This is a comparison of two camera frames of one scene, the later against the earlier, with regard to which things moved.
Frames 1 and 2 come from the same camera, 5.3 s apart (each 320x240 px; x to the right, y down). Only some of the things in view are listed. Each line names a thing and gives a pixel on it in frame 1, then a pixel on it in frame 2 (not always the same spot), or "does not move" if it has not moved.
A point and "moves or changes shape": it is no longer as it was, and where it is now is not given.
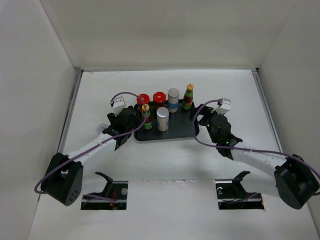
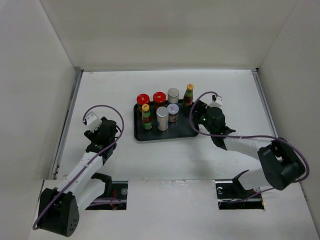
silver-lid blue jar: x=173 y=100 moves or changes shape
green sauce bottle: x=188 y=97 does not move
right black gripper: x=205 y=111 does not move
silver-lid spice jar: x=162 y=115 does not move
